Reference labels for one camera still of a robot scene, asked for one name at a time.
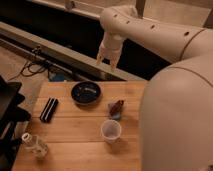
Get translucent plastic cup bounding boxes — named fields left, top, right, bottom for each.
left=101, top=120, right=122, bottom=144

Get clear plastic bottle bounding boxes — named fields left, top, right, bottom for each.
left=21, top=133, right=48, bottom=158

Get metal frame rail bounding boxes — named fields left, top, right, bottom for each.
left=0, top=22, right=143, bottom=81

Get black rectangular case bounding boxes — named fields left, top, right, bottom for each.
left=40, top=98, right=58, bottom=123

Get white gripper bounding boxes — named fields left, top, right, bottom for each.
left=96, top=32, right=125, bottom=71

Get dark round bowl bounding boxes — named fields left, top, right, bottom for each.
left=71, top=81, right=101, bottom=105

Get blue floor object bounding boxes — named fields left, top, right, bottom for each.
left=49, top=73, right=65, bottom=82

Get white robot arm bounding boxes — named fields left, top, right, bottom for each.
left=97, top=6, right=213, bottom=171

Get black chair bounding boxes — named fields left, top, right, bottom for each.
left=0, top=76, right=31, bottom=171

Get cables on floor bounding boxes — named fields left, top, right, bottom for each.
left=8, top=46, right=56, bottom=83

